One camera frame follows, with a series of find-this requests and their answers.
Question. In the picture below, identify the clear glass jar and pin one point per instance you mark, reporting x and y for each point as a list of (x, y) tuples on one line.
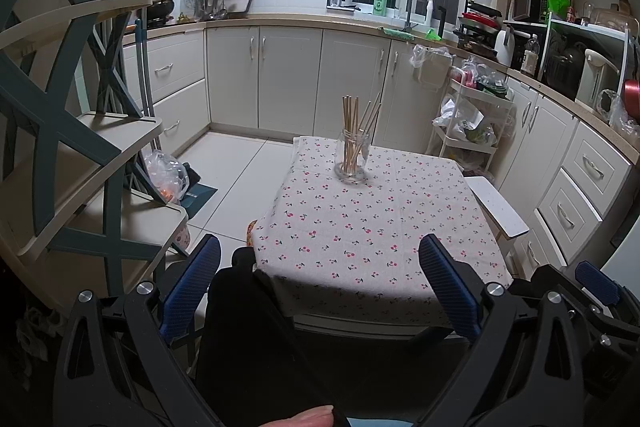
[(361, 174)]

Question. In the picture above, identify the chrome kitchen faucet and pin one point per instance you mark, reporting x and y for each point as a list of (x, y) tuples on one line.
[(402, 4)]

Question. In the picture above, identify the white spray bottle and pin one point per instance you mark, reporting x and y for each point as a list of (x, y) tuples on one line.
[(429, 12)]

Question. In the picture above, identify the cream kitchen cabinets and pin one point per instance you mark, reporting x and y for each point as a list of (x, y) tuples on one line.
[(568, 175)]

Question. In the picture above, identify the person's right hand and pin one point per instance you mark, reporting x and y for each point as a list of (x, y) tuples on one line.
[(316, 417)]

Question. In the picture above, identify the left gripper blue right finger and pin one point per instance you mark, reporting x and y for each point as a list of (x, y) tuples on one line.
[(456, 285)]

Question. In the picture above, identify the cherry print tablecloth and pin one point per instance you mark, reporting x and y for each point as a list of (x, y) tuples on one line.
[(349, 249)]

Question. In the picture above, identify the teal and cream shelf unit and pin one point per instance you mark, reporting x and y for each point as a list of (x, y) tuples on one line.
[(79, 211)]

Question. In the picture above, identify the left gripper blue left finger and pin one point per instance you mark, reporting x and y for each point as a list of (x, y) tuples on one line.
[(183, 286)]

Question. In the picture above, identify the white electric kettle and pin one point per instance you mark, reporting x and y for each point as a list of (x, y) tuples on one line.
[(598, 74)]

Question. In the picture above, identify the floral bin with plastic bag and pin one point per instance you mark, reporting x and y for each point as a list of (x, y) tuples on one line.
[(168, 175)]

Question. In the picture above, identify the green soap bottle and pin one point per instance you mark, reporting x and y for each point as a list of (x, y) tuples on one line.
[(379, 7)]

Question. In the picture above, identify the white rolling cart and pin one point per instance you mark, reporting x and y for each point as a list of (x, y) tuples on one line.
[(475, 155)]

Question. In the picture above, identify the teal dustpan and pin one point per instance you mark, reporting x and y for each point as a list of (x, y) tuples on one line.
[(197, 193)]

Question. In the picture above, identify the white stool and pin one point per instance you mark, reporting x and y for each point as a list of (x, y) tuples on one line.
[(503, 219)]

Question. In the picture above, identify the wooden chopstick pile middle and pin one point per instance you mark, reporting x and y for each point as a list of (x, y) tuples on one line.
[(370, 121)]

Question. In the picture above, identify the black wok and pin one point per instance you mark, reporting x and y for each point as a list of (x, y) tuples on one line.
[(159, 13)]

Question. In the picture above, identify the white plastic bag on cart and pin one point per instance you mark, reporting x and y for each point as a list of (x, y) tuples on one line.
[(459, 117)]

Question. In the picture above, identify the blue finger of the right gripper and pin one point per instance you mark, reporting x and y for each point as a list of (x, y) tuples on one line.
[(597, 283)]

